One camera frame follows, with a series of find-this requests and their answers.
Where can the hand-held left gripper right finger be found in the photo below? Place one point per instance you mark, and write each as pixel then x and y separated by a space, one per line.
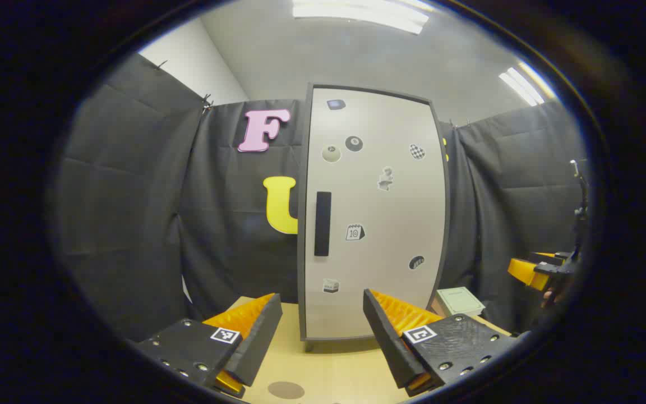
pixel 390 342

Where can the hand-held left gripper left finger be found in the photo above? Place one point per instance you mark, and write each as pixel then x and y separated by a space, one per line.
pixel 255 342

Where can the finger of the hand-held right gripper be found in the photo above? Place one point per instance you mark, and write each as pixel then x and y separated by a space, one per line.
pixel 527 272

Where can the round brown coaster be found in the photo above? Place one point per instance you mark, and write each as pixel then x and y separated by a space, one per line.
pixel 286 390

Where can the dark grey cabinet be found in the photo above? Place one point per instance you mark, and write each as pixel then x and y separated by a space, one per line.
pixel 302 224

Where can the white green-bordered book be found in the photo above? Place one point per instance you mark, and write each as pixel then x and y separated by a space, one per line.
pixel 458 300

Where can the black backdrop cloth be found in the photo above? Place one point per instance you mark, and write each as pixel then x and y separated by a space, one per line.
pixel 132 196

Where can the large ceiling light panel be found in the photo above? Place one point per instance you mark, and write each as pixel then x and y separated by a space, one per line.
pixel 356 14

